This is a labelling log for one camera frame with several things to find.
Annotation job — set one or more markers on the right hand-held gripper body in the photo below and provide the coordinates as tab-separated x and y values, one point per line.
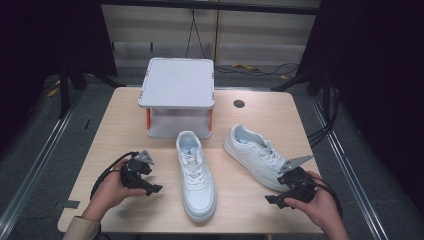
298	185

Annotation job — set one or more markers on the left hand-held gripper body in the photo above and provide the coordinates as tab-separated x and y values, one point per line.
135	171

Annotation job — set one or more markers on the white sneaker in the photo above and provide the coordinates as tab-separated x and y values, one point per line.
250	155
197	186

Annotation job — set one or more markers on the person's right hand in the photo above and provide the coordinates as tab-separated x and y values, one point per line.
316	208

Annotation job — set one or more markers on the person's left hand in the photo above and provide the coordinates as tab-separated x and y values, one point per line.
110	193

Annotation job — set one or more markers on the grey tape strip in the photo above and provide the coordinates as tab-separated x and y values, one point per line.
68	204

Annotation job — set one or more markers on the dark round table grommet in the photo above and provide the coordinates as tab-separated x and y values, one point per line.
239	103

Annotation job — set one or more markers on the black metal stand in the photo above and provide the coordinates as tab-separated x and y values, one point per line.
310	80
65	90

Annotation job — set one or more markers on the yellow floor tape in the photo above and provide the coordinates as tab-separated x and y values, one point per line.
246	67
52	92

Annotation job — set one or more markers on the black horizontal bar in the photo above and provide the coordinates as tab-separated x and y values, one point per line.
213	6

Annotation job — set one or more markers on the metal floor rail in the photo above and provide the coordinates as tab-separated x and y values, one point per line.
350	166
31	166

